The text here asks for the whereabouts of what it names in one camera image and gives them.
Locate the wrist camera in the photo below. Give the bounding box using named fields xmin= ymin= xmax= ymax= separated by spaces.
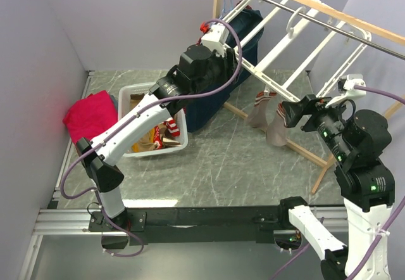
xmin=201 ymin=24 xmax=229 ymax=56
xmin=326 ymin=73 xmax=366 ymax=108

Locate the aluminium rail frame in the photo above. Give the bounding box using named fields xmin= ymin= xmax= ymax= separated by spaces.
xmin=17 ymin=70 xmax=96 ymax=280

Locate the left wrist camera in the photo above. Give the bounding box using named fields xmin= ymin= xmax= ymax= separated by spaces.
xmin=201 ymin=24 xmax=229 ymax=56

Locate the pink folded cloth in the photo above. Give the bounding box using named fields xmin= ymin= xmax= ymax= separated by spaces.
xmin=63 ymin=91 xmax=118 ymax=144

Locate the dark blue denim garment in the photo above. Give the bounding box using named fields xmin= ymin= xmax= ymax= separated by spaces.
xmin=185 ymin=4 xmax=265 ymax=132

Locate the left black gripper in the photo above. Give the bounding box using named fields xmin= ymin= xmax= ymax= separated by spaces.
xmin=192 ymin=47 xmax=244 ymax=95

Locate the beige striped-cuff sock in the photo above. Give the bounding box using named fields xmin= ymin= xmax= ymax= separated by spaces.
xmin=245 ymin=91 xmax=277 ymax=132
xmin=265 ymin=103 xmax=287 ymax=147

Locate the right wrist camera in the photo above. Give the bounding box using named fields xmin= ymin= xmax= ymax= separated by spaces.
xmin=326 ymin=73 xmax=366 ymax=108

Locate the metal hanging rod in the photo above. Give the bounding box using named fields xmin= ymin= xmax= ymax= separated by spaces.
xmin=220 ymin=0 xmax=405 ymax=61

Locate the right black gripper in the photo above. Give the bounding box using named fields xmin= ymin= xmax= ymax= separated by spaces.
xmin=280 ymin=90 xmax=351 ymax=158

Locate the black base beam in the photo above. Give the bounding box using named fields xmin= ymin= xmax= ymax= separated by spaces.
xmin=89 ymin=205 xmax=300 ymax=248

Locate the tan stocking in basket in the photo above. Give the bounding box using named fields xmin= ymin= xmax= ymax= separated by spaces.
xmin=130 ymin=94 xmax=145 ymax=109

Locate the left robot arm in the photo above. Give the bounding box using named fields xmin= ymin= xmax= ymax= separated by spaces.
xmin=77 ymin=44 xmax=242 ymax=231

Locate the red white striped sock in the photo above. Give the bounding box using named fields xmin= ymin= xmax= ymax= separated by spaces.
xmin=164 ymin=118 xmax=180 ymax=137

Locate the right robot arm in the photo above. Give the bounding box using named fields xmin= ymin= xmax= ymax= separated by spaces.
xmin=278 ymin=95 xmax=395 ymax=279

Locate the wooden clothes rack frame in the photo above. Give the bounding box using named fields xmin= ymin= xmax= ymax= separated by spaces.
xmin=213 ymin=0 xmax=405 ymax=194

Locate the white laundry basket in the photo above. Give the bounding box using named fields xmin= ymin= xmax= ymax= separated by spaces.
xmin=118 ymin=82 xmax=188 ymax=158

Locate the white plastic clip hanger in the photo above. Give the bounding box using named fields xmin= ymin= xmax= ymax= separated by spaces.
xmin=223 ymin=0 xmax=372 ymax=101

